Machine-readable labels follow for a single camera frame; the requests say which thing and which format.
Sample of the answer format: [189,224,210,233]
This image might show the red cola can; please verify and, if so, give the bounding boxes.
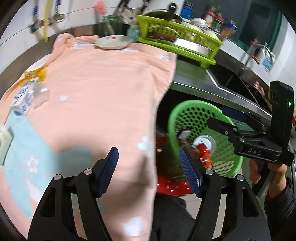
[193,135,216,170]

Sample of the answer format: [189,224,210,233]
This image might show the white paper cup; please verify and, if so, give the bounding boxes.
[0,123,13,166]

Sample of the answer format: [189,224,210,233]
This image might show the white blue milk carton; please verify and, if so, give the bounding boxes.
[10,77,39,116]

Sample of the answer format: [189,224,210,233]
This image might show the clear plastic cup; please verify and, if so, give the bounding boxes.
[29,82,50,109]

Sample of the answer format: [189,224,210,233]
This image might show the yellow candy wrapper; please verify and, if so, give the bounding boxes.
[21,66,47,85]

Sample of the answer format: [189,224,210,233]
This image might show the black battery box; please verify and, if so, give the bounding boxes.
[177,126,192,139]

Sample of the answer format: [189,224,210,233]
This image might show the right forearm black sleeve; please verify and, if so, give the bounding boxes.
[264,178,295,241]

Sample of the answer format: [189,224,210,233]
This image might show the green plastic trash basket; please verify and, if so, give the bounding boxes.
[168,100,243,177]

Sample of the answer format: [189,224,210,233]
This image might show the person's right hand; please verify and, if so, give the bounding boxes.
[249,159,287,198]

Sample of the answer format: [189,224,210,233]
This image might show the dish soap bottle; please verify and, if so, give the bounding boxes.
[262,50,276,72]

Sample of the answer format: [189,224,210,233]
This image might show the chrome sink faucet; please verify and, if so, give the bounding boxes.
[241,43,271,71]

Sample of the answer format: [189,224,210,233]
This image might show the red plastic stool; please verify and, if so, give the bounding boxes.
[156,136,192,196]

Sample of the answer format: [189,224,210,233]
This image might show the green dish drying rack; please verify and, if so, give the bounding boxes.
[136,15,223,69]

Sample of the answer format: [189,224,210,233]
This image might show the stacked white bowls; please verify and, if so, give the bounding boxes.
[191,18,209,29]

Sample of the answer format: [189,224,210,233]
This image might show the sauce jar with red lid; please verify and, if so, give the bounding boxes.
[204,8,215,27]

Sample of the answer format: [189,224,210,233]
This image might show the blue plastic container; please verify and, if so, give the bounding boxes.
[180,1,194,19]

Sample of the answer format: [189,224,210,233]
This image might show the black frying pan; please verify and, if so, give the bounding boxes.
[145,3,182,24]

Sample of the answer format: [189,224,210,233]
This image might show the peach pink towel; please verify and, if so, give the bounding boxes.
[1,33,177,240]

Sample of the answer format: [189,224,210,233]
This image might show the teal soap bottle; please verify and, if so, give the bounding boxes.
[126,23,140,43]

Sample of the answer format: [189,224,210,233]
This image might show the white ceramic plate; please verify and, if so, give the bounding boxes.
[95,35,133,50]

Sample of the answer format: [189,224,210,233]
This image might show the dark green utensil holder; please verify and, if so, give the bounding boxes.
[93,15,130,37]

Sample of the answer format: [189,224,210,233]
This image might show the pink bottle brush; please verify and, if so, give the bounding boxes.
[94,1,107,16]

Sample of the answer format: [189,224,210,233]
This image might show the metal water pipe with valve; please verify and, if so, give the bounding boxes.
[29,0,45,34]

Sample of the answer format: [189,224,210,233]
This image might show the cleaver with wooden handle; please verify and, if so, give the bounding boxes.
[147,32,213,57]

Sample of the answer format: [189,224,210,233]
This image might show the black handled kitchen knife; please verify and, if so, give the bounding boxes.
[113,0,130,16]

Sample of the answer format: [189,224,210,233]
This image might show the yellow gas hose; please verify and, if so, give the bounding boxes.
[43,0,53,42]

